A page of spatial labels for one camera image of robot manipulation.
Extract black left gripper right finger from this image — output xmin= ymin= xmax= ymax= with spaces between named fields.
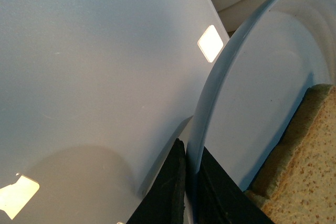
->
xmin=196 ymin=148 xmax=273 ymax=223

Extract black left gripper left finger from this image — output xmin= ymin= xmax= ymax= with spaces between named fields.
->
xmin=127 ymin=139 xmax=186 ymax=223

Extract slice of bread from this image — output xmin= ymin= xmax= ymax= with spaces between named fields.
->
xmin=246 ymin=84 xmax=335 ymax=223

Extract light blue plate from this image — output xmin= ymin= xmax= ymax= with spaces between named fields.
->
xmin=186 ymin=0 xmax=335 ymax=223

